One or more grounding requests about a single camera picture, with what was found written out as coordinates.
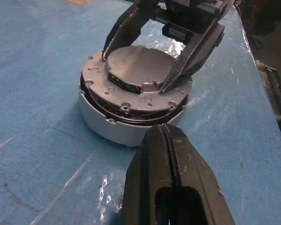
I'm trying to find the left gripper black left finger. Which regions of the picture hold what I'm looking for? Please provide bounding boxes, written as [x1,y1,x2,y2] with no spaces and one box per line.
[121,124,179,225]

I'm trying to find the silver motor housing copper windings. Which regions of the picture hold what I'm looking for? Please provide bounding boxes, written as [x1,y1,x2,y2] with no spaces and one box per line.
[78,75,194,148]

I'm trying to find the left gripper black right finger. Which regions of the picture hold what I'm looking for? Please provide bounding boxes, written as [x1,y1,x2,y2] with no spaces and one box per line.
[164,123,235,225]

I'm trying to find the round silver motor end cover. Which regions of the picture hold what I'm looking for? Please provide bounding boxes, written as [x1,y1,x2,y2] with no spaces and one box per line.
[81,45,194,113]

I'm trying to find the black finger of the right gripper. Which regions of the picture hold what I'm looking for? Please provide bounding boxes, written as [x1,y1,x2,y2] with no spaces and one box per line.
[159,23,226,96]
[102,2,154,62]

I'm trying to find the black metal frame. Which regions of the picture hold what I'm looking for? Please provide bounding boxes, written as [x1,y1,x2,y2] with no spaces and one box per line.
[256,60,281,132]

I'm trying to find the blue plastic table cover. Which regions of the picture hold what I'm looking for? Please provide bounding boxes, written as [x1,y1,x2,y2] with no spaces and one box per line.
[0,0,281,225]

